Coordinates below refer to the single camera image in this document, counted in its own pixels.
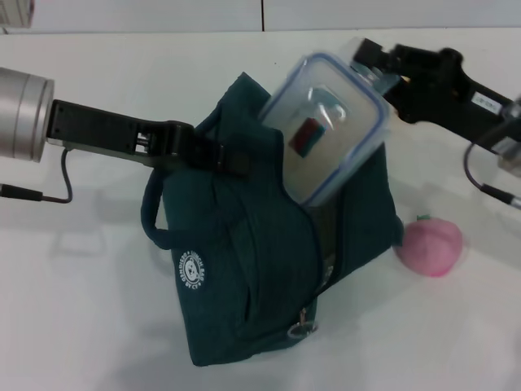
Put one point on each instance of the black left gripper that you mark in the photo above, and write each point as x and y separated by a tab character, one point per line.
102	126

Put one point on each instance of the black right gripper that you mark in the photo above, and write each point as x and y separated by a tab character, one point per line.
443	89

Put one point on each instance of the dark teal lunch bag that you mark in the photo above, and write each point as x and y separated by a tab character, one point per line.
228	244

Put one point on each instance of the pink toy peach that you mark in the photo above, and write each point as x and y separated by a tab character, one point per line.
431	248

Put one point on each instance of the white panel cabinet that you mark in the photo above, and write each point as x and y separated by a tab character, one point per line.
163	14

